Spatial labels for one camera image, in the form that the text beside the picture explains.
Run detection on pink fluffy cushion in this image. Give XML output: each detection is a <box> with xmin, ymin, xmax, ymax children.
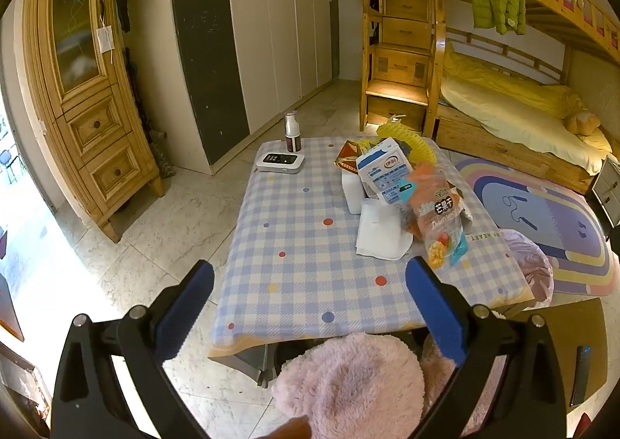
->
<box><xmin>271</xmin><ymin>332</ymin><xmax>490</xmax><ymax>439</ymax></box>

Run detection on white desktop monitor device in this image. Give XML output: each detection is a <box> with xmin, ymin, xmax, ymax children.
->
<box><xmin>255</xmin><ymin>151</ymin><xmax>306</xmax><ymax>173</ymax></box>

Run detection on pastel rainbow rug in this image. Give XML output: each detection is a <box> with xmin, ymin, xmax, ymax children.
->
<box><xmin>453</xmin><ymin>155</ymin><xmax>620</xmax><ymax>297</ymax></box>

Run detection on yellow duvet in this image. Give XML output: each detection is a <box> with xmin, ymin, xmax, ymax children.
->
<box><xmin>443</xmin><ymin>42</ymin><xmax>579</xmax><ymax>119</ymax></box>

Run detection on dark slim remote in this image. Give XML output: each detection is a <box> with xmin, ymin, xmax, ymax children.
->
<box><xmin>570</xmin><ymin>345</ymin><xmax>592</xmax><ymax>407</ymax></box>

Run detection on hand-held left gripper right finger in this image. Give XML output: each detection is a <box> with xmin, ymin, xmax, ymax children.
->
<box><xmin>406</xmin><ymin>256</ymin><xmax>567</xmax><ymax>439</ymax></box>

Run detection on wooden cabinet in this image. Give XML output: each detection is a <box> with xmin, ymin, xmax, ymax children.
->
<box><xmin>22</xmin><ymin>0</ymin><xmax>163</xmax><ymax>243</ymax></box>

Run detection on orange snack bag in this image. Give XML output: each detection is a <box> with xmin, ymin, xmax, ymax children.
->
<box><xmin>404</xmin><ymin>180</ymin><xmax>470</xmax><ymax>270</ymax></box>

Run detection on brown flat packet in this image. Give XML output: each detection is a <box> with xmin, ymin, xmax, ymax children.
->
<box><xmin>334</xmin><ymin>139</ymin><xmax>374</xmax><ymax>173</ymax></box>

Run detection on pale yellow bed sheet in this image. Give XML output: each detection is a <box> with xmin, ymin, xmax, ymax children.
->
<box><xmin>440</xmin><ymin>76</ymin><xmax>613</xmax><ymax>173</ymax></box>

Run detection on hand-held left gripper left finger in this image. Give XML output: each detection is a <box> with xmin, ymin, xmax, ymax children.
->
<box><xmin>51</xmin><ymin>261</ymin><xmax>216</xmax><ymax>439</ymax></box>

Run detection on white nightstand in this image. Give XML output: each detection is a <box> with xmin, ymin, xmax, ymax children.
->
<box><xmin>591</xmin><ymin>155</ymin><xmax>620</xmax><ymax>227</ymax></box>

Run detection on white wardrobe with dark panel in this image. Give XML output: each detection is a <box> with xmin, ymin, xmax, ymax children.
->
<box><xmin>167</xmin><ymin>0</ymin><xmax>340</xmax><ymax>176</ymax></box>

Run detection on yellow plush toy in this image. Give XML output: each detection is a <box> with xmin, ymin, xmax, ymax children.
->
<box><xmin>566</xmin><ymin>110</ymin><xmax>601</xmax><ymax>136</ymax></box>

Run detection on checkered tablecloth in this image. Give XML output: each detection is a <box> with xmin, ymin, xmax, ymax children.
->
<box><xmin>208</xmin><ymin>136</ymin><xmax>531</xmax><ymax>360</ymax></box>

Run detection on blue white milk carton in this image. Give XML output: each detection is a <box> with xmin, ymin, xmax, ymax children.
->
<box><xmin>356</xmin><ymin>138</ymin><xmax>415</xmax><ymax>205</ymax></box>

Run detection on white flat tissue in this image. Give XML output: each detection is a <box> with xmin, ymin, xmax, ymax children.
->
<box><xmin>356</xmin><ymin>199</ymin><xmax>413</xmax><ymax>262</ymax></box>

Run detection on grey folding table frame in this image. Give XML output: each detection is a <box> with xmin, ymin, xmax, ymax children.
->
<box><xmin>232</xmin><ymin>337</ymin><xmax>291</xmax><ymax>389</ymax></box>

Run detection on wooden bunk bed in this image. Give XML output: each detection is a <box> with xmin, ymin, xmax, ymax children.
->
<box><xmin>426</xmin><ymin>0</ymin><xmax>620</xmax><ymax>195</ymax></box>

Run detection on wooden stair drawers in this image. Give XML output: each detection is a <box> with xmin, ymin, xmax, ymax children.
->
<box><xmin>359</xmin><ymin>0</ymin><xmax>446</xmax><ymax>134</ymax></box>

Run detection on white brown spray bottle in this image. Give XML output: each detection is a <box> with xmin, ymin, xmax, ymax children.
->
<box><xmin>284</xmin><ymin>112</ymin><xmax>302</xmax><ymax>153</ymax></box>

